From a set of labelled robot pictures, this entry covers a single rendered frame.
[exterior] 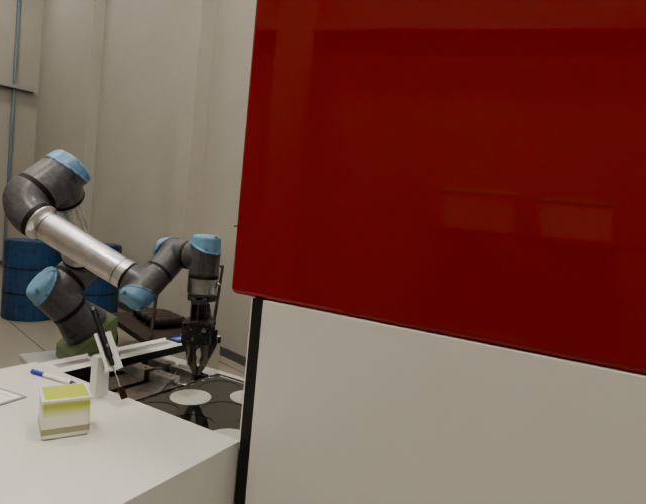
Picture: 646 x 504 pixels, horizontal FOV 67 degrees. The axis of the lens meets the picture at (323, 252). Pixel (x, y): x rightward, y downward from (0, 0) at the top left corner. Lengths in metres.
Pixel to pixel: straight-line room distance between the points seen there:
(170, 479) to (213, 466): 0.10
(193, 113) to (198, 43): 0.69
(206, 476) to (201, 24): 4.94
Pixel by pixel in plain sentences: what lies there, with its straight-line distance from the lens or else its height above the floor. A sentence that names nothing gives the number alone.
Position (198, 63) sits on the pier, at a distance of 5.36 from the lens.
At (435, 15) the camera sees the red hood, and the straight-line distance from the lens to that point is 0.76.
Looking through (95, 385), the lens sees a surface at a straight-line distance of 1.10.
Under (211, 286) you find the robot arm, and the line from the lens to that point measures 1.24.
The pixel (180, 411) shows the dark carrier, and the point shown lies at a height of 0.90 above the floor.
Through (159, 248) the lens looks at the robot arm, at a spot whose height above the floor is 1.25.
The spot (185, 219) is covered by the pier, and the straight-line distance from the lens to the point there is 5.15.
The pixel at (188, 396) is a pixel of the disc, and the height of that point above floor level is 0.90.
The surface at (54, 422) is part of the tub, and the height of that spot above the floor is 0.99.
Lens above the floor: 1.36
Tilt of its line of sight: 3 degrees down
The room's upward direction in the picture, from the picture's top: 6 degrees clockwise
